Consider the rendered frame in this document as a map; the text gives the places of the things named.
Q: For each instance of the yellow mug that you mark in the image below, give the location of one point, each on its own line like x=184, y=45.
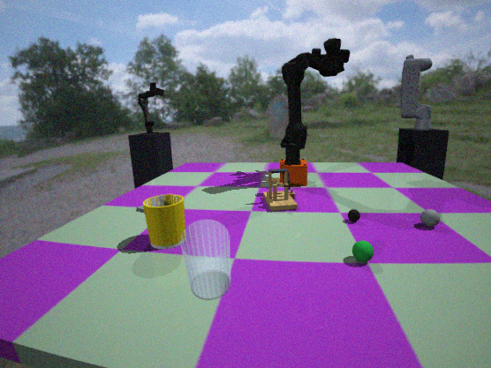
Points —
x=165, y=217

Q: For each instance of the green ball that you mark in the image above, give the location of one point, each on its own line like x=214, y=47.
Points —
x=363, y=251

